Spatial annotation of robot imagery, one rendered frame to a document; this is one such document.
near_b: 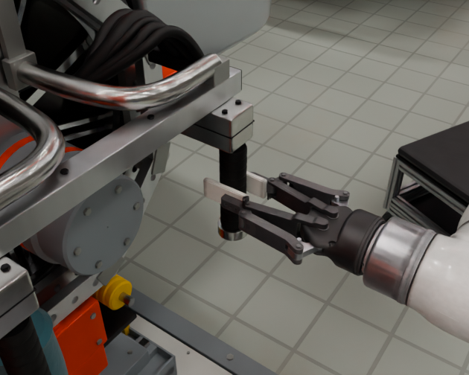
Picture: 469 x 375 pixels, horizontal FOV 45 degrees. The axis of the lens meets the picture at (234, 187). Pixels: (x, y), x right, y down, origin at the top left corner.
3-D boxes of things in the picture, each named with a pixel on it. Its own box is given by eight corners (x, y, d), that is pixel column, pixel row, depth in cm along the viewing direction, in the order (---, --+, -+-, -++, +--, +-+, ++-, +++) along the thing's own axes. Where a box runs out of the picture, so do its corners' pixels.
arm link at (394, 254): (427, 272, 69) (383, 253, 72) (444, 217, 63) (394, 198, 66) (399, 321, 63) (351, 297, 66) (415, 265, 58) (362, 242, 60)
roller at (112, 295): (39, 239, 117) (33, 218, 114) (144, 302, 104) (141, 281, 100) (17, 255, 114) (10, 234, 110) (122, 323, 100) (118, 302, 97)
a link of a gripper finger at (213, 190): (249, 212, 73) (246, 216, 73) (206, 193, 77) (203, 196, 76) (249, 195, 72) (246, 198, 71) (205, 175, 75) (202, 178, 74)
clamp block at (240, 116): (198, 116, 76) (196, 80, 73) (254, 137, 72) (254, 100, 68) (174, 132, 73) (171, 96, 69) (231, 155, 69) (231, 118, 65)
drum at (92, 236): (48, 181, 84) (27, 98, 75) (155, 237, 75) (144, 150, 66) (-35, 234, 75) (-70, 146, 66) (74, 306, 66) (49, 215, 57)
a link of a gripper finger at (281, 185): (333, 215, 68) (340, 210, 68) (266, 175, 74) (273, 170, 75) (329, 239, 70) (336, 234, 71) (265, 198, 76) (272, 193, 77)
